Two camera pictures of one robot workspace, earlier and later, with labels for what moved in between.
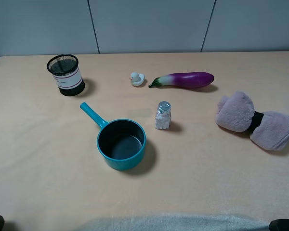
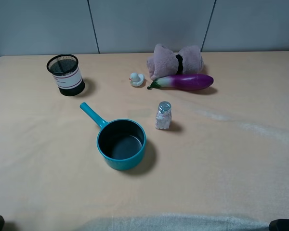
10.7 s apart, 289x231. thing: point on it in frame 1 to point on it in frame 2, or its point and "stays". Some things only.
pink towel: (271, 130) to (165, 62)
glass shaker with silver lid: (163, 118) stays
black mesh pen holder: (65, 70) stays
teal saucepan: (122, 142) stays
